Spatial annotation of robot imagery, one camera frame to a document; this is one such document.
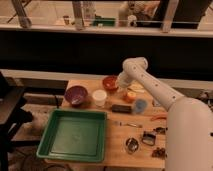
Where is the small metal cup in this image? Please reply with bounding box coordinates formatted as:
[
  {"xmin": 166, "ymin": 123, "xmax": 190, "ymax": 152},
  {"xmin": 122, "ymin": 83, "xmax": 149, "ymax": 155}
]
[{"xmin": 125, "ymin": 138, "xmax": 139, "ymax": 154}]

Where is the red bowl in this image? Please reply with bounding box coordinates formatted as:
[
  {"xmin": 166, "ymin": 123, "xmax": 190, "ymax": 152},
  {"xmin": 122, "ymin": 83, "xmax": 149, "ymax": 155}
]
[{"xmin": 102, "ymin": 75, "xmax": 118, "ymax": 92}]

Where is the black side table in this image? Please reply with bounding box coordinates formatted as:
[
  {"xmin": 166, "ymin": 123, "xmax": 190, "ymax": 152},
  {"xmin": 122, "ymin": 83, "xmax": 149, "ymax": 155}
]
[{"xmin": 0, "ymin": 72, "xmax": 35, "ymax": 171}]

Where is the black handled knife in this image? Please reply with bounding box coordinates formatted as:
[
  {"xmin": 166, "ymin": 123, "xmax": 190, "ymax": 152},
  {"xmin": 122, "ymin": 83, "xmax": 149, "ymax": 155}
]
[{"xmin": 153, "ymin": 127, "xmax": 166, "ymax": 135}]

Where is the purple bowl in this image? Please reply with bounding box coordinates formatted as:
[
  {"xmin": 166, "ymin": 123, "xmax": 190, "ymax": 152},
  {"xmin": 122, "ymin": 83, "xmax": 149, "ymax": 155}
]
[{"xmin": 64, "ymin": 85, "xmax": 88, "ymax": 106}]

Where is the pile of brown nuts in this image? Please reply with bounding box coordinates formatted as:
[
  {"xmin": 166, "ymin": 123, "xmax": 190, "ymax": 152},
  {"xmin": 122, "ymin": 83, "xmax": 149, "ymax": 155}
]
[{"xmin": 152, "ymin": 147, "xmax": 166, "ymax": 159}]

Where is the square metal cutter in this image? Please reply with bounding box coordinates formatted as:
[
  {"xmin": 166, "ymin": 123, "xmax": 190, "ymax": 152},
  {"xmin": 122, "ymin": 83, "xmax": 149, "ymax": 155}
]
[{"xmin": 142, "ymin": 131, "xmax": 156, "ymax": 146}]

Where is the white cup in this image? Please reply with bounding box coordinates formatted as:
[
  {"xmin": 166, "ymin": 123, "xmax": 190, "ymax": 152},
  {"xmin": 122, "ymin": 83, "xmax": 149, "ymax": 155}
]
[{"xmin": 92, "ymin": 90, "xmax": 107, "ymax": 107}]

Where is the orange fruit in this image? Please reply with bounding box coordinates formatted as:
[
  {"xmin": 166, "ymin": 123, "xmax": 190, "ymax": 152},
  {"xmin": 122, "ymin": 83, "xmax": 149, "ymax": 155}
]
[{"xmin": 124, "ymin": 91, "xmax": 136, "ymax": 103}]

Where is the green plastic tray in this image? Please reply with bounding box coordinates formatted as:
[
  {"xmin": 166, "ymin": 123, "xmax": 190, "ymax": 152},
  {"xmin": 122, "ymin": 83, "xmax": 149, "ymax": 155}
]
[{"xmin": 37, "ymin": 109, "xmax": 107, "ymax": 163}]

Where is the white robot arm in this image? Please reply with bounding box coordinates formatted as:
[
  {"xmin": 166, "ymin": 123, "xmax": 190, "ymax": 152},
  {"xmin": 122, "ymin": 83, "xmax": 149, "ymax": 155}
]
[{"xmin": 117, "ymin": 57, "xmax": 213, "ymax": 171}]

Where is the orange carrot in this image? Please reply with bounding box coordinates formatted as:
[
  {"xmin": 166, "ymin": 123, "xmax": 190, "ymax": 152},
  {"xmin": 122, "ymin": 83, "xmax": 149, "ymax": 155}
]
[{"xmin": 150, "ymin": 114, "xmax": 167, "ymax": 121}]

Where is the black rectangular block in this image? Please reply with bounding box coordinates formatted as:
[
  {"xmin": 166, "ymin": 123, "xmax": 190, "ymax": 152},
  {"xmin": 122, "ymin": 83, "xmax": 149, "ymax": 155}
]
[{"xmin": 111, "ymin": 104, "xmax": 132, "ymax": 113}]

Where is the silver fork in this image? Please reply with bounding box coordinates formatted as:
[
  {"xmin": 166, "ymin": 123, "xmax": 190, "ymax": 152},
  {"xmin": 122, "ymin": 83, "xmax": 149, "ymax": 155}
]
[{"xmin": 113, "ymin": 121, "xmax": 143, "ymax": 128}]

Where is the yellow banana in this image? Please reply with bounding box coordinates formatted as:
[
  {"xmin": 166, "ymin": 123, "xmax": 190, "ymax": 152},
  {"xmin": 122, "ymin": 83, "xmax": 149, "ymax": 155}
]
[{"xmin": 129, "ymin": 84, "xmax": 145, "ymax": 93}]

